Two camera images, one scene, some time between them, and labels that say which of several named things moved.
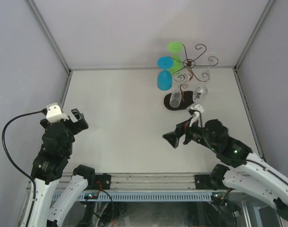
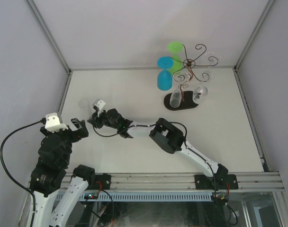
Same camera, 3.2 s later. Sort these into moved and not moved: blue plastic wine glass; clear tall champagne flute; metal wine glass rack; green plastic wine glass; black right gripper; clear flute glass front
Moved: metal wine glass rack; black right gripper
Not moved: clear tall champagne flute; blue plastic wine glass; clear flute glass front; green plastic wine glass
